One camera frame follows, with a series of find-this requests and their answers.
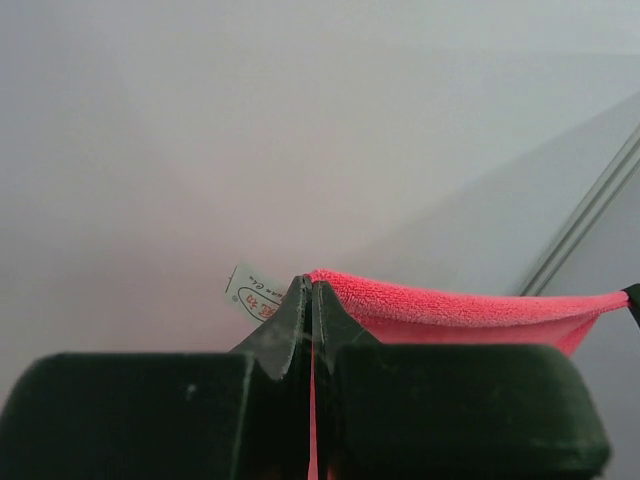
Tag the right aluminium corner post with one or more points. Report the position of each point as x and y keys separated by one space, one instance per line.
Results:
x=600 y=196

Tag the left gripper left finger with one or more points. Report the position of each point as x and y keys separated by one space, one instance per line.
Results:
x=279 y=428

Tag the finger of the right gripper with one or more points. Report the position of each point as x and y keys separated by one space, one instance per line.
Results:
x=633 y=295

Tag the pink microfiber towel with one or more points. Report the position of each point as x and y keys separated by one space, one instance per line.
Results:
x=459 y=386

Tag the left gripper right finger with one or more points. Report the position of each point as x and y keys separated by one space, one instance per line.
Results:
x=332 y=329

